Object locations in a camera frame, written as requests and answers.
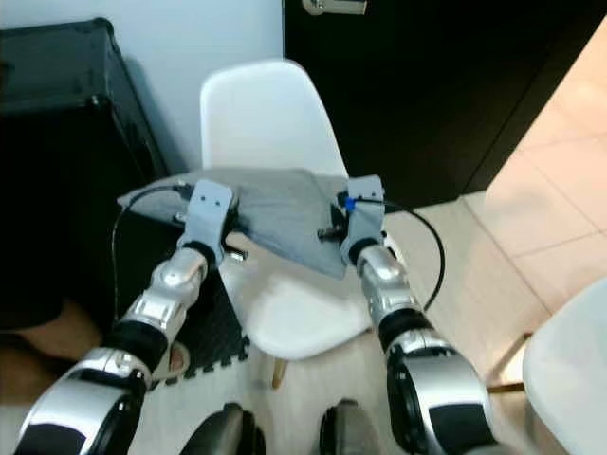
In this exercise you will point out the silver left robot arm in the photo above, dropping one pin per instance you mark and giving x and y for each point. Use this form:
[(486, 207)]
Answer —
[(152, 318)]

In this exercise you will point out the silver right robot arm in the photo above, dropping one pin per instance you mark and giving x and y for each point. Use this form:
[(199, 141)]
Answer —
[(413, 341)]

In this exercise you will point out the white plastic chair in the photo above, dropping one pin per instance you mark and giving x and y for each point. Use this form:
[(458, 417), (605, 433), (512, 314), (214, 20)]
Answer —
[(266, 118), (569, 379)]

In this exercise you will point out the black foam puzzle mat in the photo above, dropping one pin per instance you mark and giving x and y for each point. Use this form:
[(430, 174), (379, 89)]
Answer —
[(209, 332)]

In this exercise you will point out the black door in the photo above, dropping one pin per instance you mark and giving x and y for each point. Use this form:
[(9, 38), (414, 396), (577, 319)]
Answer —
[(427, 95)]

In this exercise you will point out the large black equipment case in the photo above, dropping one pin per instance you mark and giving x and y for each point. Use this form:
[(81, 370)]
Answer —
[(76, 180)]

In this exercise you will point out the dark grey robot left leg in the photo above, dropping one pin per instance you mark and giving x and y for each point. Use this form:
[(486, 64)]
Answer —
[(226, 431)]

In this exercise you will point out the dark grey robot leg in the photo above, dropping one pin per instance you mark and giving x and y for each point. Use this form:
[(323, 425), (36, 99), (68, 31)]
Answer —
[(353, 431), (226, 431)]

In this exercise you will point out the person's bare leg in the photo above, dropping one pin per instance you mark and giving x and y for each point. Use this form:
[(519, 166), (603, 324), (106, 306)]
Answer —
[(57, 341)]

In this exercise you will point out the dark grey robot right leg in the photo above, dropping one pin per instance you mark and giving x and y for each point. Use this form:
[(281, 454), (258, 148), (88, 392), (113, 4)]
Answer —
[(353, 431)]

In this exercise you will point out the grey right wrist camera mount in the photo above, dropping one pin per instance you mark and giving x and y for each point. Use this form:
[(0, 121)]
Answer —
[(366, 220)]

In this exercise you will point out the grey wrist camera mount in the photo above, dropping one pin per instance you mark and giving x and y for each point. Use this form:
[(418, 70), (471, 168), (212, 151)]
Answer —
[(211, 213), (366, 220)]

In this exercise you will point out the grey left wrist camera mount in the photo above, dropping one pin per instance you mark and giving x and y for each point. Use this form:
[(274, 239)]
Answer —
[(211, 213)]

